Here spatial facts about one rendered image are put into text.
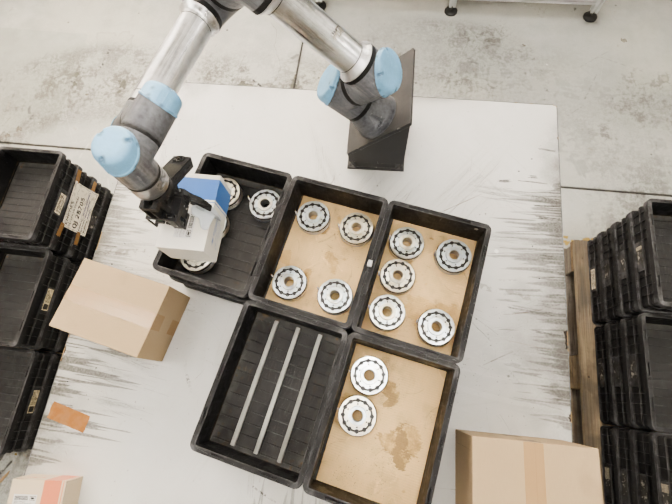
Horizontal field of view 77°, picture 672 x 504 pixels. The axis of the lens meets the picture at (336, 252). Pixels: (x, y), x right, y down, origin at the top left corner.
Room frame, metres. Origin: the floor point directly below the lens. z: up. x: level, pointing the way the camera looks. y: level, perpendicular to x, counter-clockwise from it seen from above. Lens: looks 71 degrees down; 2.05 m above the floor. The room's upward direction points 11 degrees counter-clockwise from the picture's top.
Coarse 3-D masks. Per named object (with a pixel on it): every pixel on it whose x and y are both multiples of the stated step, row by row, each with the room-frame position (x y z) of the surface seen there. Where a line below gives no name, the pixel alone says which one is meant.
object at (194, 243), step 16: (192, 176) 0.58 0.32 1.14; (208, 176) 0.57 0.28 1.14; (192, 192) 0.53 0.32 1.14; (208, 192) 0.52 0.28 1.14; (224, 192) 0.54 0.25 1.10; (224, 208) 0.51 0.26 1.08; (192, 224) 0.45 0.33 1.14; (224, 224) 0.47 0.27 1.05; (160, 240) 0.42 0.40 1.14; (176, 240) 0.41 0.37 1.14; (192, 240) 0.41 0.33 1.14; (208, 240) 0.40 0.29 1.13; (176, 256) 0.40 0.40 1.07; (192, 256) 0.39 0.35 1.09; (208, 256) 0.37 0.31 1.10
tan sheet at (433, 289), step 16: (400, 224) 0.46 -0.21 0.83; (432, 240) 0.39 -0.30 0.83; (464, 240) 0.37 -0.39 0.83; (384, 256) 0.37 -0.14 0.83; (432, 256) 0.34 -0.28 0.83; (416, 272) 0.30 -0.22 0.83; (432, 272) 0.30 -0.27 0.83; (464, 272) 0.28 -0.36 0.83; (416, 288) 0.26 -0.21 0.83; (432, 288) 0.25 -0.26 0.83; (448, 288) 0.24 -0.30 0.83; (464, 288) 0.23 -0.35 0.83; (368, 304) 0.24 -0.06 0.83; (416, 304) 0.21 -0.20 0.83; (432, 304) 0.20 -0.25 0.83; (448, 304) 0.19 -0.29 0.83; (368, 320) 0.19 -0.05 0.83; (400, 336) 0.13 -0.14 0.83; (416, 336) 0.12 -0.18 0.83; (448, 352) 0.06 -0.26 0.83
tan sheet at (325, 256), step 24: (312, 216) 0.55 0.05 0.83; (336, 216) 0.53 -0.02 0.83; (288, 240) 0.48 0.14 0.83; (312, 240) 0.47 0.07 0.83; (336, 240) 0.45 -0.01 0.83; (288, 264) 0.41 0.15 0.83; (312, 264) 0.39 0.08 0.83; (336, 264) 0.38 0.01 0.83; (360, 264) 0.36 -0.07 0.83; (312, 288) 0.32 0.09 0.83; (312, 312) 0.25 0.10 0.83
